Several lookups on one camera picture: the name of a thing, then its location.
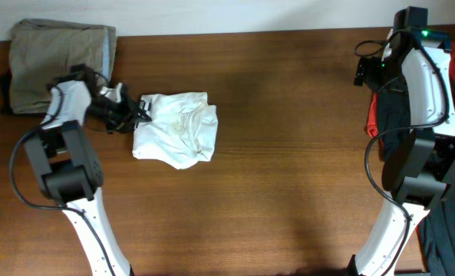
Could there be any white t-shirt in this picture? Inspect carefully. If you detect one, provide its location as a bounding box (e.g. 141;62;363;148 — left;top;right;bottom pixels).
132;92;219;169

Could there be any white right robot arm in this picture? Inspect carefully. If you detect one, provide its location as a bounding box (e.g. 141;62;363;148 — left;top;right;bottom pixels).
346;30;455;275

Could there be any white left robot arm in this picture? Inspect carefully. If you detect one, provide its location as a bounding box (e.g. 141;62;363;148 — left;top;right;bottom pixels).
22;80;134;276

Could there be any folded olive green garment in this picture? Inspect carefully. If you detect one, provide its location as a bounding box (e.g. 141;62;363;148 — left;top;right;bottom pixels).
8;18;117;114

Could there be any black garment pile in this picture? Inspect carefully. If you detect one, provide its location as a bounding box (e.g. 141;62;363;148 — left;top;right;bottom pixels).
364;57;455;276

